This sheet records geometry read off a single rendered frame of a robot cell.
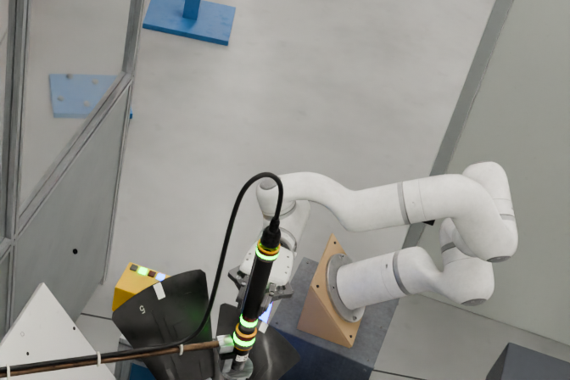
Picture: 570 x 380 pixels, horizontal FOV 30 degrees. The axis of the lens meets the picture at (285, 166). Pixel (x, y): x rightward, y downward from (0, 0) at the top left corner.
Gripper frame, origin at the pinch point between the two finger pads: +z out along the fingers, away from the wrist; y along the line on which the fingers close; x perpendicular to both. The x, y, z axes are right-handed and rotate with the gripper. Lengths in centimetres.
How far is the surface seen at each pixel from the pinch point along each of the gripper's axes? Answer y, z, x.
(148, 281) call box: 30, -37, -44
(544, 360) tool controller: -66, -37, -26
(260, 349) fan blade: -2.9, -17.2, -32.2
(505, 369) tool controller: -58, -32, -27
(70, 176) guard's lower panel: 70, -82, -60
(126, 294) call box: 34, -31, -45
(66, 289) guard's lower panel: 70, -88, -116
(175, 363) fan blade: 11.7, 5.5, -19.0
